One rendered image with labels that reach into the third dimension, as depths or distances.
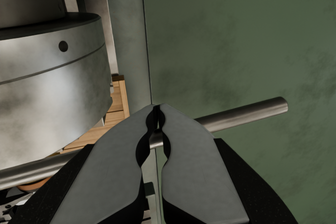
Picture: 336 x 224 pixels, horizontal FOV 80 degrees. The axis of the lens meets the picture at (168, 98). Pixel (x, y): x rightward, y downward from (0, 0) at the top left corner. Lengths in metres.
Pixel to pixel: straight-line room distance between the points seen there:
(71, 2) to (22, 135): 0.37
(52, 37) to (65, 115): 0.08
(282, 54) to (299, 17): 0.30
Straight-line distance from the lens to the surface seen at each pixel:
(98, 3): 0.54
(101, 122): 0.35
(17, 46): 0.21
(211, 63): 1.65
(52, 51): 0.22
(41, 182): 0.43
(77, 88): 0.25
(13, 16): 0.26
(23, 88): 0.22
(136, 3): 0.87
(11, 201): 0.45
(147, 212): 0.78
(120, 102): 0.58
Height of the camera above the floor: 1.40
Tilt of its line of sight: 59 degrees down
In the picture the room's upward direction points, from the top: 150 degrees clockwise
